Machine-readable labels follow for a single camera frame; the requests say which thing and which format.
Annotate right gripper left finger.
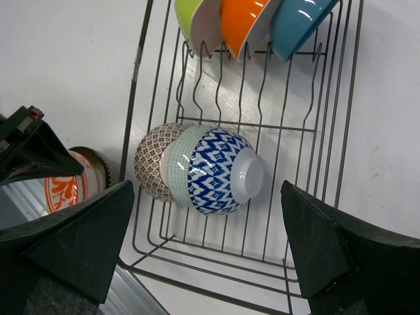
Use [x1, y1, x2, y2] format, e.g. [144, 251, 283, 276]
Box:
[1, 180, 135, 314]

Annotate orange patterned bowl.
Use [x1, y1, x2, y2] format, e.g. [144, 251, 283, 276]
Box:
[188, 127, 264, 215]

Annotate grey wire dish rack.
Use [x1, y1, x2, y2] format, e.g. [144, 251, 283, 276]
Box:
[118, 1, 364, 314]

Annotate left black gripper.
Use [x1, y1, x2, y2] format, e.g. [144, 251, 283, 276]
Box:
[1, 106, 84, 184]

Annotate orange floral bowl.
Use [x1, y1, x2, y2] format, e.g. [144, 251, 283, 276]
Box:
[43, 147, 107, 213]

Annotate blue ceramic bowl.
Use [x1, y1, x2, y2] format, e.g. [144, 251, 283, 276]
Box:
[270, 0, 337, 62]

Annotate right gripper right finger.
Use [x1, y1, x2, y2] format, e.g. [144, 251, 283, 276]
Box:
[281, 180, 419, 314]

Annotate pale green celadon bowl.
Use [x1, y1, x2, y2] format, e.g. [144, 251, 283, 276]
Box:
[167, 125, 212, 207]

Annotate brown patterned bowl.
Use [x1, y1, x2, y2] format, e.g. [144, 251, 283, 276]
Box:
[134, 123, 189, 202]

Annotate orange bowl white inside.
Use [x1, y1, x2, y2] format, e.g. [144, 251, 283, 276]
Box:
[219, 0, 281, 62]

